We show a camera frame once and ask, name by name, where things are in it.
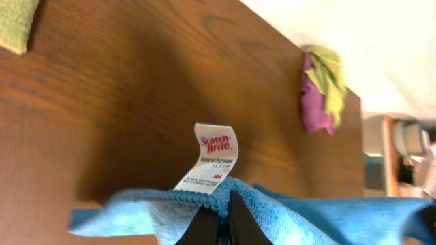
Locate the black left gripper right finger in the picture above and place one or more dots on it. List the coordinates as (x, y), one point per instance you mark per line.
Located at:
(244, 229)

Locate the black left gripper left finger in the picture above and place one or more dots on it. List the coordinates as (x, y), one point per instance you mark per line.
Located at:
(202, 230)

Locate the blue microfiber cloth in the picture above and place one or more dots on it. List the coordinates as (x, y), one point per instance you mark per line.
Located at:
(281, 219)

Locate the purple crumpled cloth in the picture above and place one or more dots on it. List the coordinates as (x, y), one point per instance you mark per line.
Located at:
(314, 118)

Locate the olive green crumpled cloth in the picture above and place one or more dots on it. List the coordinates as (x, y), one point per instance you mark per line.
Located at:
(327, 75)

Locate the folded green cloth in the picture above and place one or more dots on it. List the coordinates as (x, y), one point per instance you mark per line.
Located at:
(16, 20)

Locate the background shelf clutter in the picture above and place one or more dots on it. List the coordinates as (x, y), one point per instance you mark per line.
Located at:
(399, 157)

